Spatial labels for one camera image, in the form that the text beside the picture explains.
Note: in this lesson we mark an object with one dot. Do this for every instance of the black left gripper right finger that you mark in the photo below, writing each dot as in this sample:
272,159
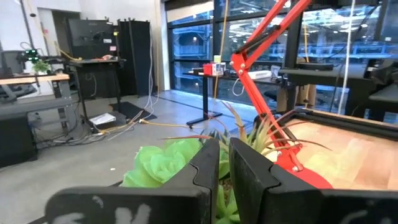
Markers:
264,199

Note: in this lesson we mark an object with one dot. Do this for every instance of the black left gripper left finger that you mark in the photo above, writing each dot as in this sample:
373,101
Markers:
186,202

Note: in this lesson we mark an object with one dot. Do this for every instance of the red desk lamp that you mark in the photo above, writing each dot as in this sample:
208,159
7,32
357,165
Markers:
311,180

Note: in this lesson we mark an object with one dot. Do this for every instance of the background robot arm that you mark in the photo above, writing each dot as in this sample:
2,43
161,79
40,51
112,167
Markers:
29,55

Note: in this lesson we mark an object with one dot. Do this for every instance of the artificial succulent in patterned pot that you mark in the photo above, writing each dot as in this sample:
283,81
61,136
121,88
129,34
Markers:
155,165

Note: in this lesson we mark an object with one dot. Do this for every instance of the black standing desk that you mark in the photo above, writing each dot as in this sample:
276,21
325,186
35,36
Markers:
205,99

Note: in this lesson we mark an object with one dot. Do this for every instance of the black floor mat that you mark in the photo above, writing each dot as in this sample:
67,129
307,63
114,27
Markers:
130,109

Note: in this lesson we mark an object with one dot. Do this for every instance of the white paper sheet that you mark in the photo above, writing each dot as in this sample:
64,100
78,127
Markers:
102,119

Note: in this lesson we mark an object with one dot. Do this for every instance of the flat white device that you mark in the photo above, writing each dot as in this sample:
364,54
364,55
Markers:
259,74

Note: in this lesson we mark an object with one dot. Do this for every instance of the small red box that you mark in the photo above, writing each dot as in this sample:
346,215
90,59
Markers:
207,69

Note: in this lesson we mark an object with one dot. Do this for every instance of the small white box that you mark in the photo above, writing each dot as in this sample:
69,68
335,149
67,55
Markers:
219,69

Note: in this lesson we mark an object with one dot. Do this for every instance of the black workstation desk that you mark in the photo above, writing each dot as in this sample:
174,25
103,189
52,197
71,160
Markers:
326,76

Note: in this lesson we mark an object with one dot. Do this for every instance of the black cabinets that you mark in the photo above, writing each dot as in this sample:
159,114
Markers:
136,56

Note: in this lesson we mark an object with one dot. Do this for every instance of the black workbench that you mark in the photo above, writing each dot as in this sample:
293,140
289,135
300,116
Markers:
93,61

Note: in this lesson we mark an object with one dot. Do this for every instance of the low black cabinet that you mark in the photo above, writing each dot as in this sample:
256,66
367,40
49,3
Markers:
17,140

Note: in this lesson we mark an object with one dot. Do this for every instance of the wooden top workbench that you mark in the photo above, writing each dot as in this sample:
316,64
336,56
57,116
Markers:
31,79

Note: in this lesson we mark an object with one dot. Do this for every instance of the small background plant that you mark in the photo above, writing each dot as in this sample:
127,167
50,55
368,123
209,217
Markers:
40,67

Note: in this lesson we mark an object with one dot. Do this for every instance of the black aluminium table frame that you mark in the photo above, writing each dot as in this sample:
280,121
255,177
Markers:
342,123

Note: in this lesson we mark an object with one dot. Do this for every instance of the black rig post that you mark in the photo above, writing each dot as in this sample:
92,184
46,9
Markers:
293,46

